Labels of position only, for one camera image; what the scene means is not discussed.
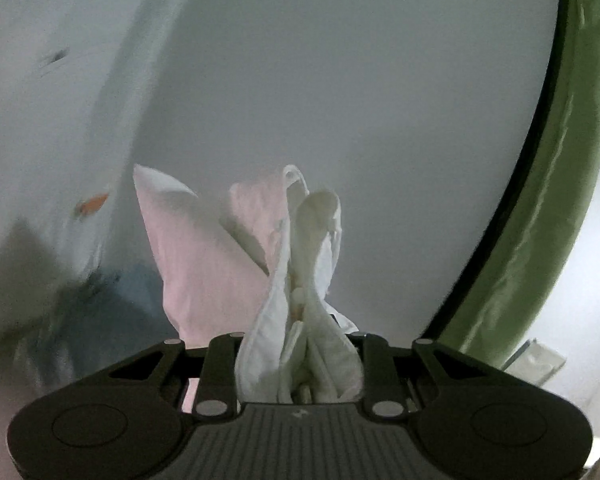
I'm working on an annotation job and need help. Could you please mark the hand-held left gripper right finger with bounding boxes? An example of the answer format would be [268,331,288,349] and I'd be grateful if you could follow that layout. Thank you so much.
[349,331,486,419]

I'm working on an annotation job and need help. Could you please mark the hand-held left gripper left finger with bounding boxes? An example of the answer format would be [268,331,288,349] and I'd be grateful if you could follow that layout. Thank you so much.
[107,332,245,419]

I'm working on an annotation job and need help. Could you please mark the white garment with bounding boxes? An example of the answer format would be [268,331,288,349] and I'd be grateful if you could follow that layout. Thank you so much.
[132,163,367,406]

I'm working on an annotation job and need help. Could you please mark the small white box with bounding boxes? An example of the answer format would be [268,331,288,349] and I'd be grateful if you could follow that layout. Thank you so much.
[505,338,567,387]

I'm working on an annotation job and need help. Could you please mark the green table edge band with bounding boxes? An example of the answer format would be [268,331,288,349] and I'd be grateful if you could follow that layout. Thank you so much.
[422,0,600,373]

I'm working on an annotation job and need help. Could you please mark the carrot print white sheet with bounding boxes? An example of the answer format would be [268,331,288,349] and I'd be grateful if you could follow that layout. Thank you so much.
[0,0,201,376]

